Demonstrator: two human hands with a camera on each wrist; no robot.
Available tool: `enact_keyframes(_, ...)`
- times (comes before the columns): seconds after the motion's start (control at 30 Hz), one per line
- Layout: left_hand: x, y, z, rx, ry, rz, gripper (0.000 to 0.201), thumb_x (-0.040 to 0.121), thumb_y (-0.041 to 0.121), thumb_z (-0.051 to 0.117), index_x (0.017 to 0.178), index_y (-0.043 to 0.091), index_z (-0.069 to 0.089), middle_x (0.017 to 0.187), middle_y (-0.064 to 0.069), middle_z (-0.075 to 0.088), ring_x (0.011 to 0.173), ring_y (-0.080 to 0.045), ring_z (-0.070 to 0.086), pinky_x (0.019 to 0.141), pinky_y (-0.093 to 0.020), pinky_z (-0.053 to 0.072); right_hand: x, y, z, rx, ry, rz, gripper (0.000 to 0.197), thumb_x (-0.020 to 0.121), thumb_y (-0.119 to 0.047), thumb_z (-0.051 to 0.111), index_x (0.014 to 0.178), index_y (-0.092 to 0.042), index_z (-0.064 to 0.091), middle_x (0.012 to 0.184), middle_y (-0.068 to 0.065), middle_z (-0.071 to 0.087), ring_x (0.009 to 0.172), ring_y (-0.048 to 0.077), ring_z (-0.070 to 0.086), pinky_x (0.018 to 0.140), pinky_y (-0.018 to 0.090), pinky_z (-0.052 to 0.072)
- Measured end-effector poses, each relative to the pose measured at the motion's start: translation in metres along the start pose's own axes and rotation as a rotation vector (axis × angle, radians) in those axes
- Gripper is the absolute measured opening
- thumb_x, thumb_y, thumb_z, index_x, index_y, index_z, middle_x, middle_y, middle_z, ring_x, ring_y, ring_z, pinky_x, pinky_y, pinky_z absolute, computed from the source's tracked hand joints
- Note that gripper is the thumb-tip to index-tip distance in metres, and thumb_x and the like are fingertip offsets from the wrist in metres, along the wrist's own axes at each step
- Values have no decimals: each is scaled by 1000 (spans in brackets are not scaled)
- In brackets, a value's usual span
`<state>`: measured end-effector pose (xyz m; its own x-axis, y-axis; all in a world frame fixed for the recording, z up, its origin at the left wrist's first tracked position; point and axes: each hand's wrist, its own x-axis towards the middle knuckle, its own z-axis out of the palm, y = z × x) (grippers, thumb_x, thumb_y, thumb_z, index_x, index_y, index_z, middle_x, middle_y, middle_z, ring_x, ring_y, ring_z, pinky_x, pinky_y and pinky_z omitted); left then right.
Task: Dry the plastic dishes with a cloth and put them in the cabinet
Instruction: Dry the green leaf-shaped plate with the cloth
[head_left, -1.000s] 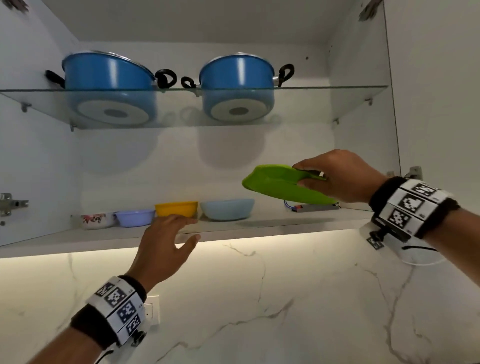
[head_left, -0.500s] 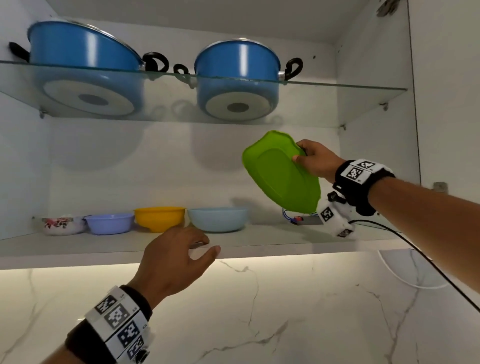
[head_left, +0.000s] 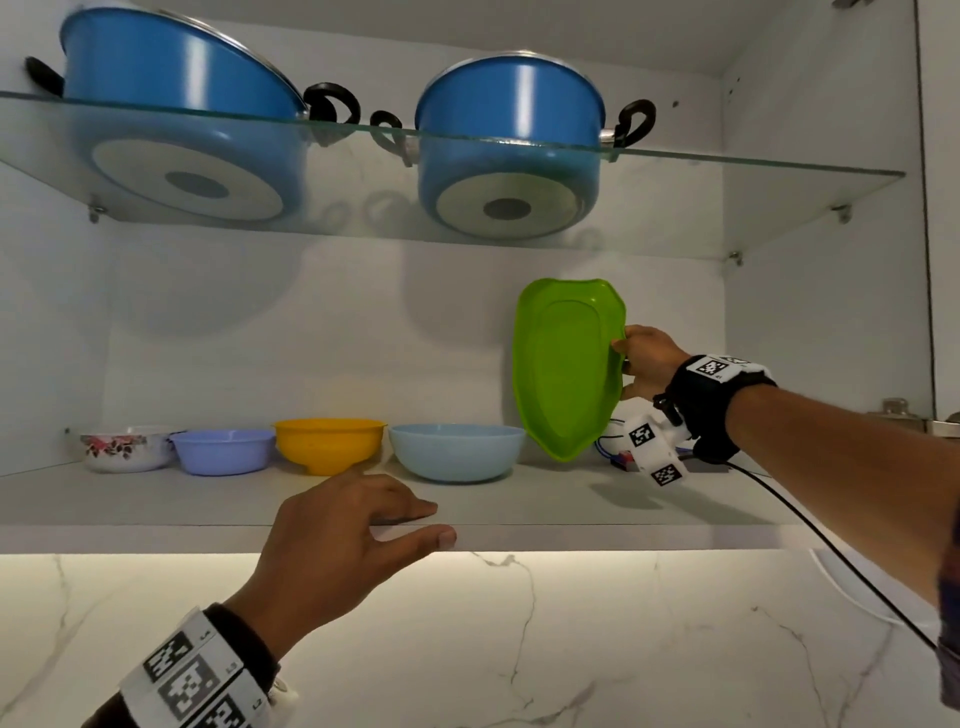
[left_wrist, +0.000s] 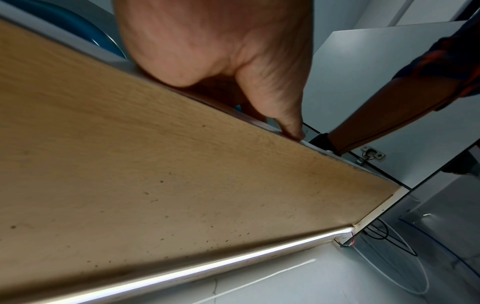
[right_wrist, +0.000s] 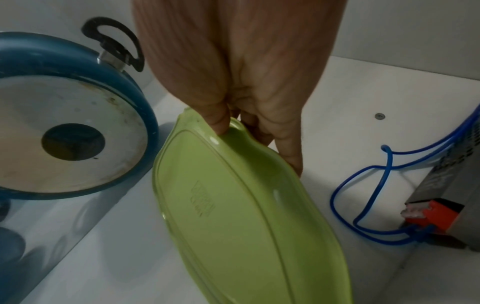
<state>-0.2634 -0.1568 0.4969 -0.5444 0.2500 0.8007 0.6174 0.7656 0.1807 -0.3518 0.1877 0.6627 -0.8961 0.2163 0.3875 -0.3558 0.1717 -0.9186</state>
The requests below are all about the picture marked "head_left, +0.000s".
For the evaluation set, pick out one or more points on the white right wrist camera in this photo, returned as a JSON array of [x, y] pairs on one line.
[[648, 443]]

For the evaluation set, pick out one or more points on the right wrist marker band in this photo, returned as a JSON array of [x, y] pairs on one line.
[[717, 402]]

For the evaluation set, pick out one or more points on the small lavender bowl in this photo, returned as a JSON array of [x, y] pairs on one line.
[[222, 452]]

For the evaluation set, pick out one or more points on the light blue bowl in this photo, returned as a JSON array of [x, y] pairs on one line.
[[458, 453]]

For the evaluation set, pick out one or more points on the blue pan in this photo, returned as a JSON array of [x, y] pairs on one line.
[[510, 120], [165, 75]]

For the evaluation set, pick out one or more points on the person's left hand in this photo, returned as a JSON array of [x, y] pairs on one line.
[[323, 555]]

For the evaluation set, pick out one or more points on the glass shelf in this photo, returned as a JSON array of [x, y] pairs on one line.
[[360, 188]]

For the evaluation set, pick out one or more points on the white floral bowl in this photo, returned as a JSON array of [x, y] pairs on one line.
[[123, 449]]

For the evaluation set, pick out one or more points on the yellow bowl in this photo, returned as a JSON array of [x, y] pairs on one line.
[[330, 444]]

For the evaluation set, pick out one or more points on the blue orange plaid shirt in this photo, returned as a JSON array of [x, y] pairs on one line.
[[950, 615]]

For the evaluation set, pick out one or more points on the person's right hand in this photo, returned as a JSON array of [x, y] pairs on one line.
[[653, 360]]

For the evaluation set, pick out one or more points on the person's right forearm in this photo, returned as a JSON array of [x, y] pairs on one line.
[[855, 473]]

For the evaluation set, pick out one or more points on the green plate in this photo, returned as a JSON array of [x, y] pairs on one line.
[[563, 368]]

